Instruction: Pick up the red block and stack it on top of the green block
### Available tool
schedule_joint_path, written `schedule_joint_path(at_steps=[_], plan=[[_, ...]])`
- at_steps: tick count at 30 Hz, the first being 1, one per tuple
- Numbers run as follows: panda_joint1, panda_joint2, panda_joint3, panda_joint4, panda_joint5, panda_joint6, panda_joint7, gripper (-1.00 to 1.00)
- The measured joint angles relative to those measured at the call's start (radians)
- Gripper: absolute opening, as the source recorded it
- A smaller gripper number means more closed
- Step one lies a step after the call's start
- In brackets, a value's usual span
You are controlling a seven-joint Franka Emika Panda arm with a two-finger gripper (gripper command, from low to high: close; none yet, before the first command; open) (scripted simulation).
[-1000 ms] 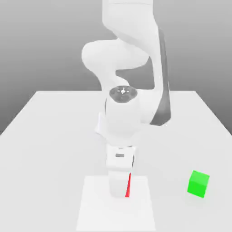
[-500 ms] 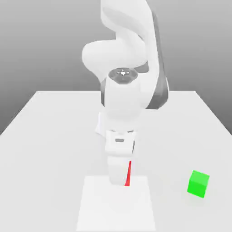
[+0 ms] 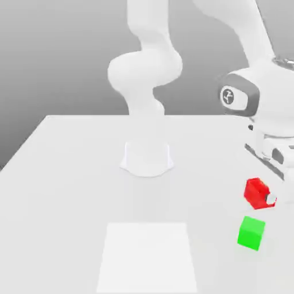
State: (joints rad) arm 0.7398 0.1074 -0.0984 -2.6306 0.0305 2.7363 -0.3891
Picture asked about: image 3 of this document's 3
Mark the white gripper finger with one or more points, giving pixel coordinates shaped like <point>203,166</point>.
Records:
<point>271,199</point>

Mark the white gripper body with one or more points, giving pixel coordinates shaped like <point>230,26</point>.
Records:
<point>268,165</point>

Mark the small red cube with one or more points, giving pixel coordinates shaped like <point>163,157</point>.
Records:
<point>253,194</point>

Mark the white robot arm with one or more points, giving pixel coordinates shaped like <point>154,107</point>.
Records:
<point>147,69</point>

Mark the small green cube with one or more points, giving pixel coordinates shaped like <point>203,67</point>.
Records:
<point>250,234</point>

